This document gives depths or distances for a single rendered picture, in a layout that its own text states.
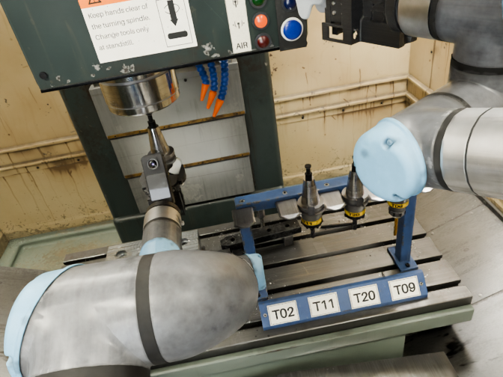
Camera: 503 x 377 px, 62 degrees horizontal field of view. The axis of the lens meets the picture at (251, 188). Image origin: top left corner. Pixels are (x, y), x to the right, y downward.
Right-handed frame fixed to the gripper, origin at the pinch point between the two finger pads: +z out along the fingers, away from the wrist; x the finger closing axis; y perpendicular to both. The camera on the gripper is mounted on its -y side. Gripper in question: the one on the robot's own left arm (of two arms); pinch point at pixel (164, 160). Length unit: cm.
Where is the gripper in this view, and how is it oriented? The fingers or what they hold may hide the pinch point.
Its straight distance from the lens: 103.5
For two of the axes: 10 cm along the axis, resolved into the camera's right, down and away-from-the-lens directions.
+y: 1.3, 8.0, 5.8
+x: 9.8, -1.9, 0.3
